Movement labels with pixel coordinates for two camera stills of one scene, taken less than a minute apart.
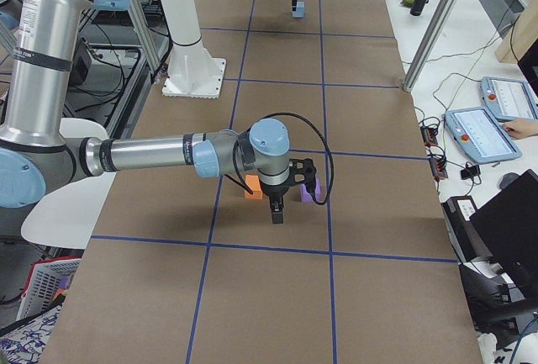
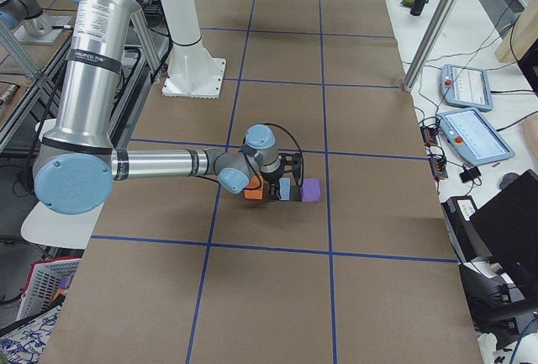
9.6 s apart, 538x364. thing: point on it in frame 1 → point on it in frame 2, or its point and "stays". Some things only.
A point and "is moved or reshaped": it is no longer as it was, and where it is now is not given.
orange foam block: (252, 182) stays
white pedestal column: (193, 71) stays
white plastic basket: (43, 281) stays
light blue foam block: (299, 12) is moved or reshaped
